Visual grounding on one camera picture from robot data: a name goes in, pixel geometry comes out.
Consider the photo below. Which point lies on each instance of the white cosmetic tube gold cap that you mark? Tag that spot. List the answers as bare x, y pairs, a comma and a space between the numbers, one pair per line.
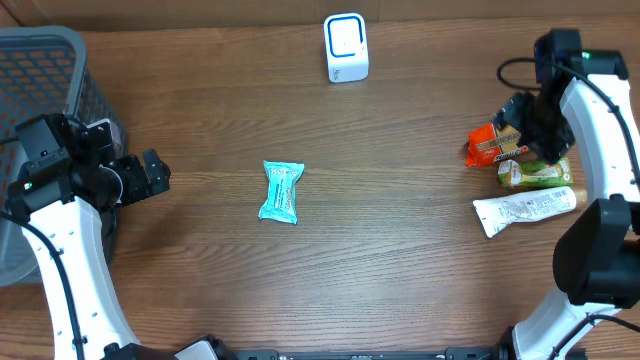
496, 214

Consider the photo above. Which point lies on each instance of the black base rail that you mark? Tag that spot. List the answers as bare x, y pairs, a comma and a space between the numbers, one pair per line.
450, 353

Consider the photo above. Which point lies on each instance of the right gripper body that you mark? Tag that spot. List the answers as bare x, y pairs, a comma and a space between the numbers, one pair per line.
543, 124

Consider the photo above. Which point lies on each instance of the orange biscuit roll package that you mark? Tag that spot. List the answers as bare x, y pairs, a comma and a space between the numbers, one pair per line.
488, 144

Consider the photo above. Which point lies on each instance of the green juice carton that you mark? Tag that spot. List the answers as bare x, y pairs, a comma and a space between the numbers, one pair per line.
535, 174

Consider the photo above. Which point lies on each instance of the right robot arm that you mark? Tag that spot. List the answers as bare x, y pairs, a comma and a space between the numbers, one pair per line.
583, 100

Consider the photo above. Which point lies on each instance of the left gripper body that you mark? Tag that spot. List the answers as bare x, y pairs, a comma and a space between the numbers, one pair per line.
130, 184

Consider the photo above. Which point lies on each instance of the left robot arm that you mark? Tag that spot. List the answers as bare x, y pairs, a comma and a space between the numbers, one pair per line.
72, 177

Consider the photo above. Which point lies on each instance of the grey plastic shopping basket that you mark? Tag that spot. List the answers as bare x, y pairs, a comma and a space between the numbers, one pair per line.
43, 70

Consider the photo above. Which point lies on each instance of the white barcode scanner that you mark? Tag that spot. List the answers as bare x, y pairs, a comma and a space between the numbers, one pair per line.
346, 47

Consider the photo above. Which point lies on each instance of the teal wet wipes pack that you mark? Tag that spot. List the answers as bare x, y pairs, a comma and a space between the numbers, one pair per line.
280, 204

